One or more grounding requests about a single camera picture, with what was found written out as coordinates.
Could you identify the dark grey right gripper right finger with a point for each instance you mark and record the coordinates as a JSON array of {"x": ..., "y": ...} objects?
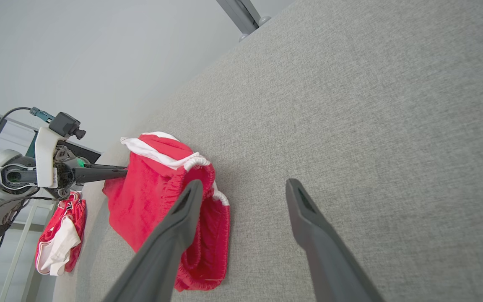
[{"x": 329, "y": 260}]

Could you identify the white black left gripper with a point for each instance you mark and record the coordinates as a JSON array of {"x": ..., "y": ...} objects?
[{"x": 45, "y": 159}]

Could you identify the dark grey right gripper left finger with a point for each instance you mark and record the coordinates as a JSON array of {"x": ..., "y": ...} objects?
[{"x": 162, "y": 251}]

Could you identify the red shorts white trim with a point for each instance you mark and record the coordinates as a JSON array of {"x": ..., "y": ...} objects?
[{"x": 149, "y": 197}]

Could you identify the red white basketball jersey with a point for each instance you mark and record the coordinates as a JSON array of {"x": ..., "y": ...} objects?
[{"x": 59, "y": 243}]

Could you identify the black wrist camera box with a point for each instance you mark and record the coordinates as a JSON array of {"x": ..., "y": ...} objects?
[{"x": 64, "y": 123}]

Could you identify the white metal rack frame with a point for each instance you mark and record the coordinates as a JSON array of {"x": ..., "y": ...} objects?
[{"x": 18, "y": 251}]

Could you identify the grey metal partition post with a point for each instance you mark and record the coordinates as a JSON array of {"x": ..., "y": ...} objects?
[{"x": 238, "y": 12}]

